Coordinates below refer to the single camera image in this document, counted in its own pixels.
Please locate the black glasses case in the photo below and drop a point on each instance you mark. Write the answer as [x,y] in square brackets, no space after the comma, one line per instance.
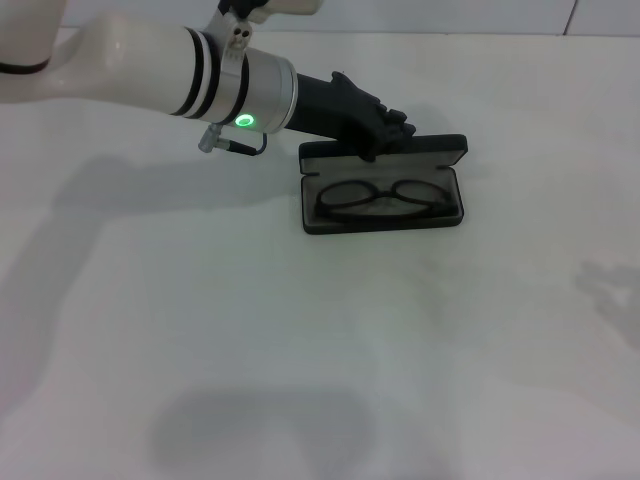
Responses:
[380,227]

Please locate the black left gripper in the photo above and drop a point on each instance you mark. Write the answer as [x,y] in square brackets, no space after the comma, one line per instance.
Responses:
[340,110]

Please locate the black glasses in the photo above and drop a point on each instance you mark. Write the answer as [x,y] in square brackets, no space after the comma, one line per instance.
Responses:
[389,191]

